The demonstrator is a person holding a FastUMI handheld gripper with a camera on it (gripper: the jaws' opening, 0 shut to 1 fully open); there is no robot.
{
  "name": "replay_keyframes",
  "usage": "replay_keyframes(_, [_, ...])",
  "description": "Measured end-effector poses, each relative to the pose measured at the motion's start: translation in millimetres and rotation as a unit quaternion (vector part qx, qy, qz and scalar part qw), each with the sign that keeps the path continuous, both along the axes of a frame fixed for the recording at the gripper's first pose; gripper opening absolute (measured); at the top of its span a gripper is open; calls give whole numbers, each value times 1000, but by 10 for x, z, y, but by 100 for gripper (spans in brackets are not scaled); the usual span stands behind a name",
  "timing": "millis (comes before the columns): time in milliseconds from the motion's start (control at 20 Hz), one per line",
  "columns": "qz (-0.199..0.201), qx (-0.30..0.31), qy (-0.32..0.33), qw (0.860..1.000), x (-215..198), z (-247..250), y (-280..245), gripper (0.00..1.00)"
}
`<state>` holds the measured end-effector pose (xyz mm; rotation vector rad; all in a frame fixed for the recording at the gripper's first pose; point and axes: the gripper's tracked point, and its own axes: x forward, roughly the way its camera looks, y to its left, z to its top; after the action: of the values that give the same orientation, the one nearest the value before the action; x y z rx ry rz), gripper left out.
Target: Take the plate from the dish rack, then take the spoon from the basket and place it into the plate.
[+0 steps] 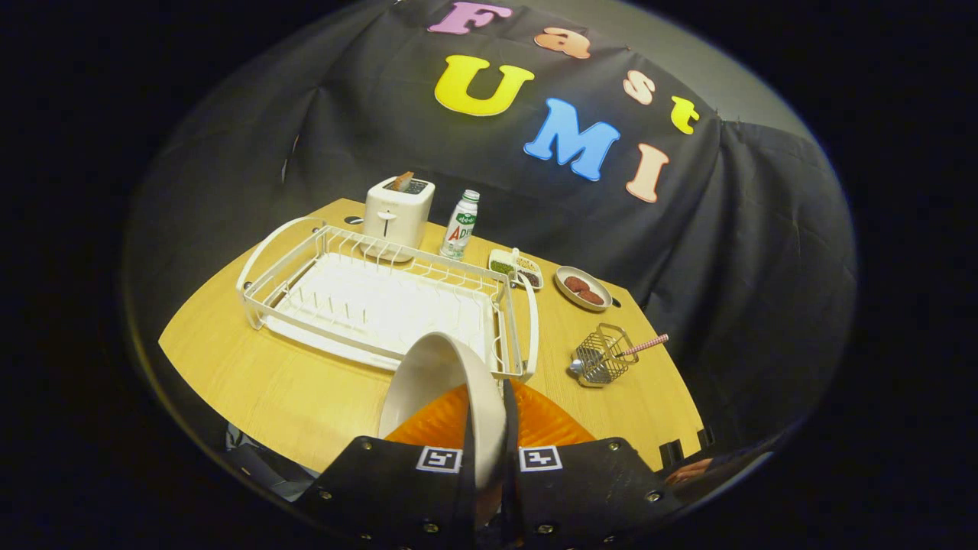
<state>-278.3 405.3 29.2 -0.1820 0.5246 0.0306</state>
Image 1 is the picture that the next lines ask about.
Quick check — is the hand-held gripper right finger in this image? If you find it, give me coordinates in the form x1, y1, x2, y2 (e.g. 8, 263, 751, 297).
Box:
500, 378, 688, 549

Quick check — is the metal wire basket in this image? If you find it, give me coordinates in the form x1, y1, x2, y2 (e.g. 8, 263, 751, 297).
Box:
573, 323, 640, 388

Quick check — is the white toaster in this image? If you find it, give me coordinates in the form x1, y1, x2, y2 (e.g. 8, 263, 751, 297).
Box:
361, 176, 436, 263

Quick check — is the beige round plate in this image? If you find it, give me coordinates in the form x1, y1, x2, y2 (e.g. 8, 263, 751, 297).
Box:
378, 331, 509, 528

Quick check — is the white wire dish rack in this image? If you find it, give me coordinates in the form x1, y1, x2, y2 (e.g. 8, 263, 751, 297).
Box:
235, 216, 540, 383

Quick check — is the red checked handle spoon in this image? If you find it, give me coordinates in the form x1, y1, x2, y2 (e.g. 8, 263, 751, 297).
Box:
568, 333, 670, 375

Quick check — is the black backdrop cloth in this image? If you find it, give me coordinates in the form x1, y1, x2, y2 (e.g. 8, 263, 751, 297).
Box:
126, 0, 857, 490

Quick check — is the white bottle green label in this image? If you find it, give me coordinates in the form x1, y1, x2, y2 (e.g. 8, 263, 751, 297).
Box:
439, 189, 481, 260

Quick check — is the small white meat dish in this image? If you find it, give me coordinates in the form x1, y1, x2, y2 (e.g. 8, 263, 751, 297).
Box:
554, 265, 613, 312

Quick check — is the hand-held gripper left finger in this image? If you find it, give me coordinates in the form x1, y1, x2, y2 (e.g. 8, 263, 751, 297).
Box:
294, 382, 478, 549

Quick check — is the white divided snack dish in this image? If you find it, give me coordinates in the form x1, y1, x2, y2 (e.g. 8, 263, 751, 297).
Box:
488, 247, 545, 291

